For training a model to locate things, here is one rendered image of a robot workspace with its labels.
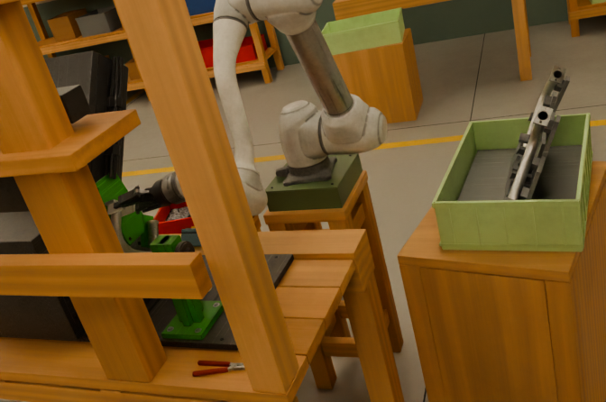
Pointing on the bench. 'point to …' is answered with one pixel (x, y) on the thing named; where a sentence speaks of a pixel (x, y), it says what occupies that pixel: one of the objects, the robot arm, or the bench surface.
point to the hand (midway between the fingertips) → (121, 208)
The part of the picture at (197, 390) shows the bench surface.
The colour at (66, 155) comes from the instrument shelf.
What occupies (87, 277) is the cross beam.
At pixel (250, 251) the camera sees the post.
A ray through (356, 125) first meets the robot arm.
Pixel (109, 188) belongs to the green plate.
